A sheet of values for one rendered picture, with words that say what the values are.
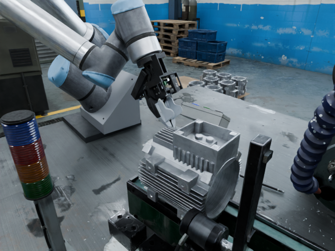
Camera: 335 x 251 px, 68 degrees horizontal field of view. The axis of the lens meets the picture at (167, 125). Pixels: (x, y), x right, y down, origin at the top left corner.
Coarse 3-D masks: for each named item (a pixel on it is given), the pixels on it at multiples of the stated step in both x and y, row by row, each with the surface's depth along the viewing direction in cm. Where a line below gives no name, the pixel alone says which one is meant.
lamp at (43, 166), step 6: (36, 162) 51; (42, 162) 53; (18, 168) 51; (24, 168) 51; (30, 168) 51; (36, 168) 52; (42, 168) 53; (48, 168) 56; (18, 174) 52; (24, 174) 51; (30, 174) 52; (36, 174) 52; (42, 174) 53; (24, 180) 52; (30, 180) 52; (36, 180) 53
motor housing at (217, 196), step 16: (176, 128) 69; (160, 144) 64; (144, 160) 64; (176, 160) 60; (240, 160) 64; (144, 176) 64; (160, 176) 60; (176, 176) 56; (224, 176) 68; (160, 192) 62; (176, 192) 57; (192, 192) 55; (208, 192) 54; (224, 192) 67; (176, 208) 60; (208, 208) 64; (224, 208) 66
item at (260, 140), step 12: (252, 144) 33; (264, 144) 33; (252, 156) 34; (264, 156) 33; (252, 168) 35; (264, 168) 36; (252, 180) 35; (252, 192) 36; (240, 204) 38; (252, 204) 37; (240, 216) 39; (252, 216) 39; (240, 228) 40; (252, 228) 42; (240, 240) 41
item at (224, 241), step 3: (222, 240) 46; (225, 240) 46; (222, 243) 45; (225, 243) 45; (228, 243) 45; (219, 246) 46; (222, 246) 45; (225, 246) 45; (228, 246) 45; (231, 246) 45; (222, 249) 45; (225, 249) 45
